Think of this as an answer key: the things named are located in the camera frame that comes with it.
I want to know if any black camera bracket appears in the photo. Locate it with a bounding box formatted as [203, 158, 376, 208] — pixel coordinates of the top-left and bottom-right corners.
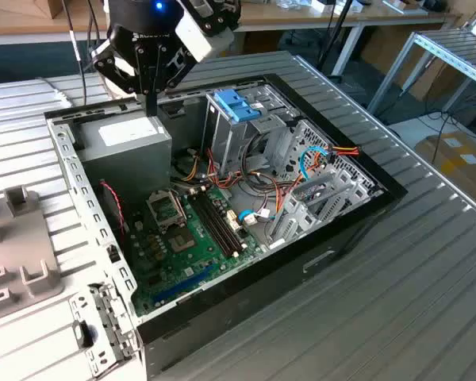
[190, 0, 243, 33]

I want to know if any black tripod stand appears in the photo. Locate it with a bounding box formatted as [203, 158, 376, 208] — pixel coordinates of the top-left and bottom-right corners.
[317, 0, 352, 79]

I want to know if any blue expansion slot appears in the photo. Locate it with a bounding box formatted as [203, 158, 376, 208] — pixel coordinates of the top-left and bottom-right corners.
[150, 264, 215, 309]

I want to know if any orange black wire bundle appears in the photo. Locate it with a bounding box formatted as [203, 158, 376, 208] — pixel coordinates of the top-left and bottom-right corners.
[205, 148, 302, 199]

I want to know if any black RAM slot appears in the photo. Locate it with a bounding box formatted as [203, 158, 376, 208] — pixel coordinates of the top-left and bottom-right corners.
[205, 187, 251, 249]
[194, 189, 243, 256]
[199, 187, 248, 252]
[189, 189, 239, 259]

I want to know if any red yellow disk power wire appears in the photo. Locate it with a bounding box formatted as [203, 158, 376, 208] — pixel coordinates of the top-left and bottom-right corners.
[301, 144, 361, 187]

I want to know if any black open PC case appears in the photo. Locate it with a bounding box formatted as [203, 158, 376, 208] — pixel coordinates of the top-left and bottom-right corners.
[43, 72, 409, 380]

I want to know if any black case fan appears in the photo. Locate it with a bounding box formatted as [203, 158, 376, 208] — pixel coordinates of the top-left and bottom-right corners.
[98, 179, 129, 259]

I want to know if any metal disk bay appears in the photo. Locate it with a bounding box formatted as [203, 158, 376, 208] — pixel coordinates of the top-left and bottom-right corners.
[267, 118, 384, 251]

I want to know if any thin black floor cable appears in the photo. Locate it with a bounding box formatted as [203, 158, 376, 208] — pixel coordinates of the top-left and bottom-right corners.
[432, 112, 450, 164]

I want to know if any CPU socket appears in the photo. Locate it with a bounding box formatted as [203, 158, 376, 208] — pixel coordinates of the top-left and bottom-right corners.
[165, 225, 196, 256]

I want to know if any wooden desk white frame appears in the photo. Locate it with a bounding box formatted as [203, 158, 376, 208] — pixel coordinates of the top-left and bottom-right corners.
[0, 0, 109, 47]
[233, 0, 463, 77]

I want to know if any yellow orange board power wire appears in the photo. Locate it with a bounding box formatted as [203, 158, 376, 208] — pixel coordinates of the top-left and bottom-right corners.
[180, 147, 204, 183]

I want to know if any blue disk data wire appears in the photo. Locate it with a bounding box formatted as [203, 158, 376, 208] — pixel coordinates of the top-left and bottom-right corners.
[299, 144, 329, 184]

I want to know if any green motherboard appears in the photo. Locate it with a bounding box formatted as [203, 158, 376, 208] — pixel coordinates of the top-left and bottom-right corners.
[127, 184, 263, 318]

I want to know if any cable with pale plug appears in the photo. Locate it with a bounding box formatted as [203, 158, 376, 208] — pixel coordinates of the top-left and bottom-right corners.
[68, 0, 89, 106]

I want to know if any blue plastic drive latch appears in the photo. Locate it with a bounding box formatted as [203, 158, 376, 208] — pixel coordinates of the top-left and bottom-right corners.
[213, 89, 269, 125]

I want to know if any grey parts rack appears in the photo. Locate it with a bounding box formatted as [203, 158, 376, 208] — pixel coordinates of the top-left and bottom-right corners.
[0, 186, 64, 323]

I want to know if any brown cardboard box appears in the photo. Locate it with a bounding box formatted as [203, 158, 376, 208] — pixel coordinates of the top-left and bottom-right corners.
[0, 0, 71, 20]

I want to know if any red fan wire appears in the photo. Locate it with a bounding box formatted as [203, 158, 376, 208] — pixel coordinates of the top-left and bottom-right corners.
[99, 179, 129, 249]

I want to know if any grey power supply unit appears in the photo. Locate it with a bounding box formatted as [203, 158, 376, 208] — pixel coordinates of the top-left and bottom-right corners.
[77, 109, 174, 207]

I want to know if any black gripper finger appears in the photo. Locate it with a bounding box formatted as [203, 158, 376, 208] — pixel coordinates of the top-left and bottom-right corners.
[151, 43, 195, 117]
[91, 43, 152, 117]

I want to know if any cream board connector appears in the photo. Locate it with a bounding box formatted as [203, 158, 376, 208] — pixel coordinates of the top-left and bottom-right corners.
[226, 209, 244, 234]

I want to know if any labelled cardboard box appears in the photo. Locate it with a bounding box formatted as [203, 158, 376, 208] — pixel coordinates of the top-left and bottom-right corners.
[414, 133, 476, 207]

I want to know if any metal socket cover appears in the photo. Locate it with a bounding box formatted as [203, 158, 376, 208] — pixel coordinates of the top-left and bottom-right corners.
[145, 189, 184, 234]

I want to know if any metal optical drive cage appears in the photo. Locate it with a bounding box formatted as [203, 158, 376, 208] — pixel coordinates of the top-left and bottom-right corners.
[201, 84, 301, 180]

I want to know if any blue wire white plug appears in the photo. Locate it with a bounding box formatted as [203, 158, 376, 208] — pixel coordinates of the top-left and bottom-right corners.
[236, 209, 273, 228]

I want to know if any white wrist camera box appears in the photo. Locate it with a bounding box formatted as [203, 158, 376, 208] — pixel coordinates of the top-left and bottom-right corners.
[174, 6, 236, 64]

